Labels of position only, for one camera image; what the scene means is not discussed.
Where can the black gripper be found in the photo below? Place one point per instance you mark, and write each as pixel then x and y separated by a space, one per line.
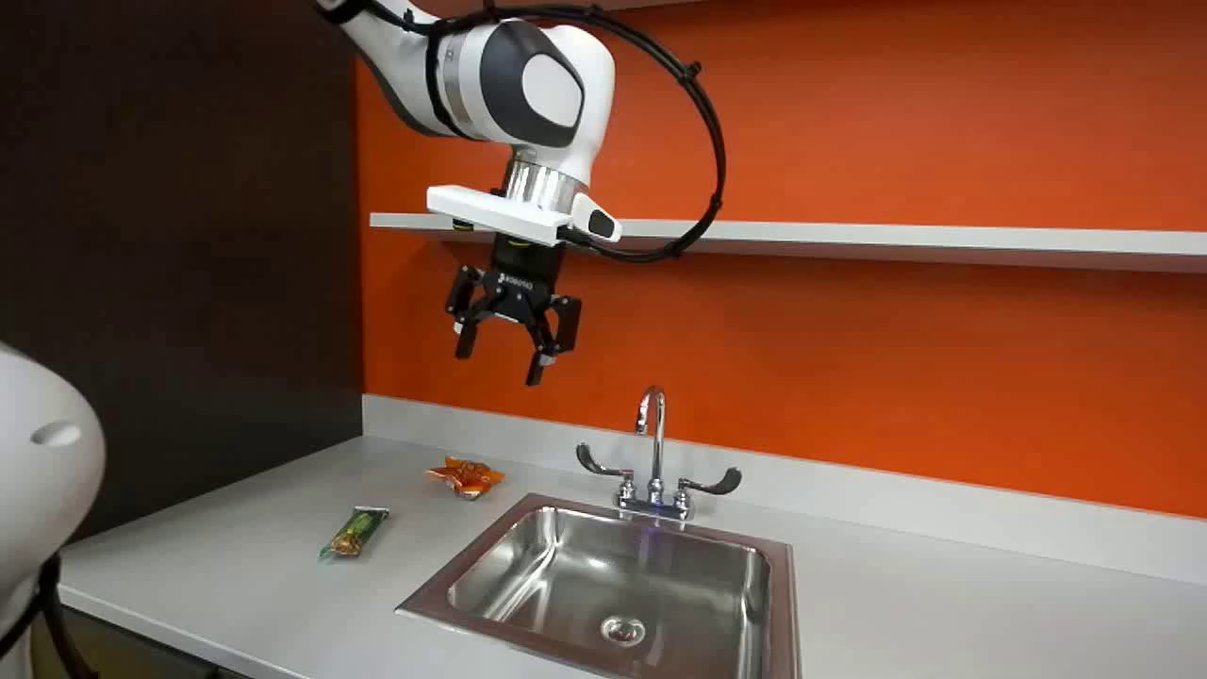
pixel 513 283

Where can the green granola snack packet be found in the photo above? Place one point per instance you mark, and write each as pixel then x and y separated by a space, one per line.
pixel 357 534

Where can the white rounded robot base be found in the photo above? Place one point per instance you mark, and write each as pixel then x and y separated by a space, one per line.
pixel 39 466

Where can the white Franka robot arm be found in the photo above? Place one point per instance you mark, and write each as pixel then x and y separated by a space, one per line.
pixel 504 77

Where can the orange snack packet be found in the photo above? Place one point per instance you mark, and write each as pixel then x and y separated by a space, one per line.
pixel 470 475

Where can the stainless steel sink basin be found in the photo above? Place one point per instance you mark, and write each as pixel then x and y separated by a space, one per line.
pixel 567 588

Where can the dark wood cabinet panel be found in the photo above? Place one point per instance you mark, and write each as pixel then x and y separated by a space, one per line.
pixel 173 249

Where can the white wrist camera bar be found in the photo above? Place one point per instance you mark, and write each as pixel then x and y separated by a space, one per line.
pixel 504 212

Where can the white lower wall shelf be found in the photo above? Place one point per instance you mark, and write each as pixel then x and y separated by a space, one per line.
pixel 881 238

